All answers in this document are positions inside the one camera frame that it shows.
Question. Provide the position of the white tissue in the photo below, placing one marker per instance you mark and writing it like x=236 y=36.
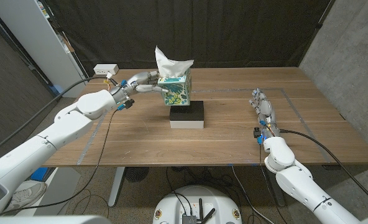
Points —
x=170 y=68

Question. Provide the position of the black round fan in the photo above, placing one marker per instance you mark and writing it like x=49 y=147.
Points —
x=136 y=173

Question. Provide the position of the small black electronics box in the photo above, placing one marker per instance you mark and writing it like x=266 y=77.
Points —
x=189 y=219

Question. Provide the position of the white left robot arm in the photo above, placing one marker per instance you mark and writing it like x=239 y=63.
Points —
x=66 y=124

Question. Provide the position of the black backdrop curtain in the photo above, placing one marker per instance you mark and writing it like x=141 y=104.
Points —
x=202 y=31

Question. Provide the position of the grey sneaker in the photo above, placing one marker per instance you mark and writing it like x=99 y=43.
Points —
x=28 y=194

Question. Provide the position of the teal floral tissue box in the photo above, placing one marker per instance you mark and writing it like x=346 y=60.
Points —
x=176 y=93

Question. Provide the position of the dark grey table leg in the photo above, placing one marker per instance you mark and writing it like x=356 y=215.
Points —
x=272 y=184

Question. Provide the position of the white power strip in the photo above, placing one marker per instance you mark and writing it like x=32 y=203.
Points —
x=104 y=68

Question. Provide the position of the white table leg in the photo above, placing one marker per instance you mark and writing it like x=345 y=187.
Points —
x=116 y=186

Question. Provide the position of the blue box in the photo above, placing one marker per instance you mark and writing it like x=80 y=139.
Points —
x=39 y=175

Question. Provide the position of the white robot torso cover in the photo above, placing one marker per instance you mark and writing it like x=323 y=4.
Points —
x=47 y=220

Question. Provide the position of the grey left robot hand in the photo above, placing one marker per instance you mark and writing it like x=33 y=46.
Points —
x=139 y=81

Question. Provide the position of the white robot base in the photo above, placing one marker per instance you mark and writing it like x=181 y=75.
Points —
x=171 y=205

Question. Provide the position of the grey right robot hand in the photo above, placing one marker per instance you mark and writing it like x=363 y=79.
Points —
x=265 y=107

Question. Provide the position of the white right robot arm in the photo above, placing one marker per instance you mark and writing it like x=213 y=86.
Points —
x=296 y=183

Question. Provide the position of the black and white block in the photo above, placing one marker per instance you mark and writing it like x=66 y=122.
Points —
x=187 y=116

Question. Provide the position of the white tall cabinet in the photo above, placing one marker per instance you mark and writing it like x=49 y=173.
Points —
x=28 y=34

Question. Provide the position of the black antenna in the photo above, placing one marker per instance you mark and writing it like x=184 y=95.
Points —
x=209 y=214
x=200 y=208

